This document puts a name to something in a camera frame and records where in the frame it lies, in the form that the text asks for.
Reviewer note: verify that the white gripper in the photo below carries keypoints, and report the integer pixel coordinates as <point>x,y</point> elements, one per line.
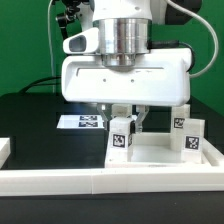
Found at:
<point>158,78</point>

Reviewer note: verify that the white square tabletop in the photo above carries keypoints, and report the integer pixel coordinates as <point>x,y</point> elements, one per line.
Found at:
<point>154,150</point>

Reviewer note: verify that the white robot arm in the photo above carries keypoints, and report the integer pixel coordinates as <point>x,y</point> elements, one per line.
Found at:
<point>113,61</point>

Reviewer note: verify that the white marker base plate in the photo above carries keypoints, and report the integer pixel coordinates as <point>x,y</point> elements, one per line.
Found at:
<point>81,122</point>

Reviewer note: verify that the white right fence wall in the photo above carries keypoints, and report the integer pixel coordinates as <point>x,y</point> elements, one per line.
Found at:
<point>213,155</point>

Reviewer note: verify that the white fence wall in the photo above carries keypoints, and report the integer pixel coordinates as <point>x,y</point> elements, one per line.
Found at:
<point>4,150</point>
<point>213,155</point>
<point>104,181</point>

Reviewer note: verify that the white front fence wall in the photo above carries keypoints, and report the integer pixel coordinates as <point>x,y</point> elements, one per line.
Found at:
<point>104,181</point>

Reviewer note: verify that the white left fence wall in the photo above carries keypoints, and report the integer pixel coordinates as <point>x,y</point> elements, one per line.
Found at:
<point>4,150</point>

